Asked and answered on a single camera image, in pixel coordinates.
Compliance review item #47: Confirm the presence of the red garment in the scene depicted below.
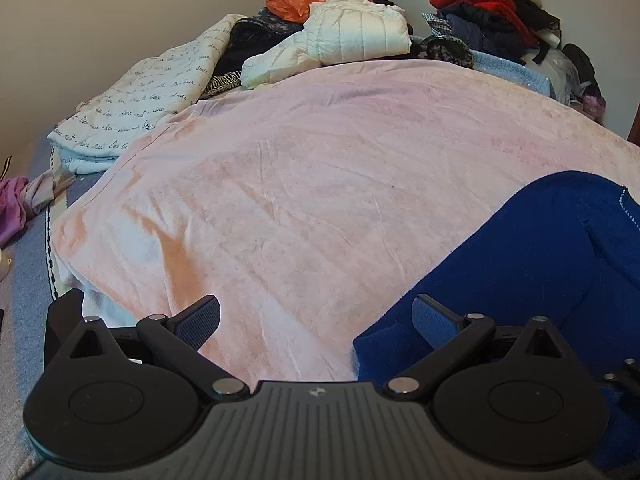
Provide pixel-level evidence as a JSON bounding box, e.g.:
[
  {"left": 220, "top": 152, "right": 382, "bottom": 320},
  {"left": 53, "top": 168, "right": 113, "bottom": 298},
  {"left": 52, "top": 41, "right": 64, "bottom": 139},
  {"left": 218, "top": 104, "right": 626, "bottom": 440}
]
[{"left": 429, "top": 0, "right": 538, "bottom": 46}]

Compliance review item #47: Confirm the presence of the white puffer jacket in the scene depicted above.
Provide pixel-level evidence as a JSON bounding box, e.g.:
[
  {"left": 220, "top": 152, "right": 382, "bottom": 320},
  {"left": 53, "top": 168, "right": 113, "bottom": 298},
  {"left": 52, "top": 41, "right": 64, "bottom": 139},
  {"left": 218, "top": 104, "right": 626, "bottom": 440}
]
[{"left": 241, "top": 0, "right": 413, "bottom": 87}]

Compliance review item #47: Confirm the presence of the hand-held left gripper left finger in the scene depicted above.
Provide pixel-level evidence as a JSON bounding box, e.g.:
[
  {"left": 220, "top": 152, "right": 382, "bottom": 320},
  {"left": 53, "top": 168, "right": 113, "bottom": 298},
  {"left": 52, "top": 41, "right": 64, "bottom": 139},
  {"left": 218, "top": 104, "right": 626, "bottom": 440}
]
[{"left": 65, "top": 294, "right": 248, "bottom": 402}]

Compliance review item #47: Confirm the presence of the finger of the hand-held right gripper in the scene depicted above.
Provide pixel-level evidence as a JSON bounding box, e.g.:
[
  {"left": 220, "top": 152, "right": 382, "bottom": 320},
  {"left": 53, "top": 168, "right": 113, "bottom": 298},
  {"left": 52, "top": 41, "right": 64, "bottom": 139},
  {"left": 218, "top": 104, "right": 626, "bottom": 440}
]
[{"left": 601, "top": 357, "right": 640, "bottom": 395}]

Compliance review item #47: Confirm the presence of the black patterned garment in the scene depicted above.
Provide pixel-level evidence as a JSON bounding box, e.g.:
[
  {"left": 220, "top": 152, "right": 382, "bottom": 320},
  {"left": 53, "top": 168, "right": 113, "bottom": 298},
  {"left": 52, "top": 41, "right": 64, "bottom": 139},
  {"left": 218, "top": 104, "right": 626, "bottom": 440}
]
[{"left": 200, "top": 15, "right": 307, "bottom": 101}]

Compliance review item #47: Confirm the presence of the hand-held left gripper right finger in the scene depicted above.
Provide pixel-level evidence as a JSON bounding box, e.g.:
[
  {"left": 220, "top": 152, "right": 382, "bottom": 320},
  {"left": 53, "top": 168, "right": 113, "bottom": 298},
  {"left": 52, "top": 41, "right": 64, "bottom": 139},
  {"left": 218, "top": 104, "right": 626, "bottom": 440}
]
[{"left": 384, "top": 295, "right": 572, "bottom": 402}]

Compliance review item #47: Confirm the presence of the pile of dark clothes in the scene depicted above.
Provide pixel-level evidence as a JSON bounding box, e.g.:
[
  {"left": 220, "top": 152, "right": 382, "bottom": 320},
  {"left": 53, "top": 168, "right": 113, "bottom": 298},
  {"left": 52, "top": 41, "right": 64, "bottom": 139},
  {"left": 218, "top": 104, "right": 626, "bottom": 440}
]
[{"left": 422, "top": 0, "right": 596, "bottom": 101}]

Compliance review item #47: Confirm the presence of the blue-grey bed sheet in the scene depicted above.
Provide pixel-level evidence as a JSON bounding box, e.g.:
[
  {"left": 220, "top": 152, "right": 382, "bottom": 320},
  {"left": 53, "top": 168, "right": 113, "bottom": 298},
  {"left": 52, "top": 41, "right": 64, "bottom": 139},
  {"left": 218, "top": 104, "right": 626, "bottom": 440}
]
[{"left": 0, "top": 127, "right": 81, "bottom": 476}]

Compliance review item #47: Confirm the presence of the white script-print quilt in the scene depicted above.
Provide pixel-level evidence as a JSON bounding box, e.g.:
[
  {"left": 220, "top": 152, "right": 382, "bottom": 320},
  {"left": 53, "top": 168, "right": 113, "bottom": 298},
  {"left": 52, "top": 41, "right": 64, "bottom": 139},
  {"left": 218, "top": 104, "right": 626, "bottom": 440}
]
[{"left": 49, "top": 12, "right": 247, "bottom": 175}]

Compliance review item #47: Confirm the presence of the blue knit garment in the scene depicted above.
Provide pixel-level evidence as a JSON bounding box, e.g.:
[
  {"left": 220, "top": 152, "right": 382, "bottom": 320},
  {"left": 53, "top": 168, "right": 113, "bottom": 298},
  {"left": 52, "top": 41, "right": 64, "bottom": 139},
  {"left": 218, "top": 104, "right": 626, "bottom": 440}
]
[{"left": 352, "top": 170, "right": 640, "bottom": 476}]

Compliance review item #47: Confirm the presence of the purple cloth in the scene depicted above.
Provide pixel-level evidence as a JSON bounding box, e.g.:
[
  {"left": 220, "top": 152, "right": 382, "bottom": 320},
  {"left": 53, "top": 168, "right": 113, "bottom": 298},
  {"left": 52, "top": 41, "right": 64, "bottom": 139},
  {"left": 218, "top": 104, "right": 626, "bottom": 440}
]
[{"left": 0, "top": 176, "right": 32, "bottom": 248}]

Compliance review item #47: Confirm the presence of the light blue knit blanket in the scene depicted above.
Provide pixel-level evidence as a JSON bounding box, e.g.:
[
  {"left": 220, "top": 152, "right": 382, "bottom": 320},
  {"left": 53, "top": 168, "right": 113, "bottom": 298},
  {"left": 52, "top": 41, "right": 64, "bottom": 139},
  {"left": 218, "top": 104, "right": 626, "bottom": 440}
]
[{"left": 410, "top": 35, "right": 553, "bottom": 98}]

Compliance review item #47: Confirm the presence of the pink fleece blanket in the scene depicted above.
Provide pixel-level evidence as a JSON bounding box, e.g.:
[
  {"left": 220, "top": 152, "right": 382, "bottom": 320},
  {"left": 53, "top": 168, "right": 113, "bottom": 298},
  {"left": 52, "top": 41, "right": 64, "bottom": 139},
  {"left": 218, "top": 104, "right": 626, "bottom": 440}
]
[{"left": 50, "top": 59, "right": 640, "bottom": 383}]

